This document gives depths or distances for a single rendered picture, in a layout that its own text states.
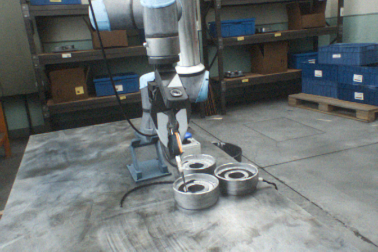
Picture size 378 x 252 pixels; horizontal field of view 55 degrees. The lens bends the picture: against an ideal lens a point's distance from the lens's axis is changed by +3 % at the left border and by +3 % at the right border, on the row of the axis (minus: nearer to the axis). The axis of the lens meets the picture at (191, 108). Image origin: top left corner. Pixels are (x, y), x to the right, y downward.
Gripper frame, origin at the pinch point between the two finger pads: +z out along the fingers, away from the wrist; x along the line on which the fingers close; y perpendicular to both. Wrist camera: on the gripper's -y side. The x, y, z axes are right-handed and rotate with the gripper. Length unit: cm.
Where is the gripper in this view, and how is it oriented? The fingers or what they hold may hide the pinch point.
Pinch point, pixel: (173, 141)
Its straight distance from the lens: 83.6
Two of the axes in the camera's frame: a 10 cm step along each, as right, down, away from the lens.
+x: -9.4, 1.5, -3.0
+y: -3.3, -2.4, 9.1
